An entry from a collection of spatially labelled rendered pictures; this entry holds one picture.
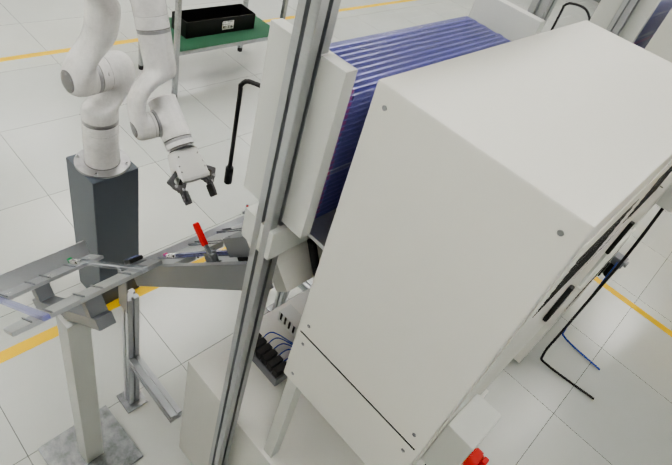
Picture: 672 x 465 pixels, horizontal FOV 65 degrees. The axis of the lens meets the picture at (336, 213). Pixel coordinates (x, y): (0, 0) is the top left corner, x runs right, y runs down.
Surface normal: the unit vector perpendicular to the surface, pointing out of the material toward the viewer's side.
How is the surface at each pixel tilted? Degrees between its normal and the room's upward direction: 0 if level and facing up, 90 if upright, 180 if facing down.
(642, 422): 0
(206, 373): 0
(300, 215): 90
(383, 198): 90
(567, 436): 0
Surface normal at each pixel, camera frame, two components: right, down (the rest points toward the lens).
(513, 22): -0.69, 0.34
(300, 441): 0.24, -0.72
